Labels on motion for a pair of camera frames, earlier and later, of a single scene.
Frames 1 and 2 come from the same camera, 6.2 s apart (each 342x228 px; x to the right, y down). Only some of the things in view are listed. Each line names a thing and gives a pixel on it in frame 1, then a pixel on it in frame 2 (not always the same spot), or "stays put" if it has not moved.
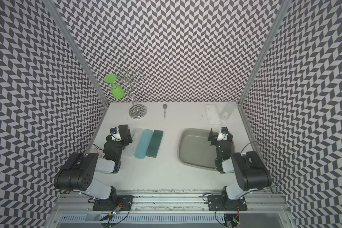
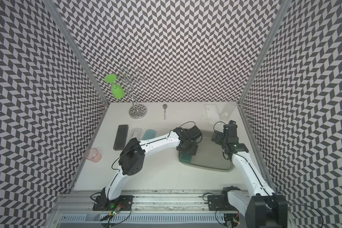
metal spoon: [165, 106] stays put
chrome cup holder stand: [136, 110] stays put
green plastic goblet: [117, 90] stays put
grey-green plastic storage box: [194, 150] stays put
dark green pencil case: [153, 146] -> [185, 157]
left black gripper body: [120, 146] -> [191, 148]
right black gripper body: [217, 143] -> [220, 138]
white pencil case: [212, 114] stays put
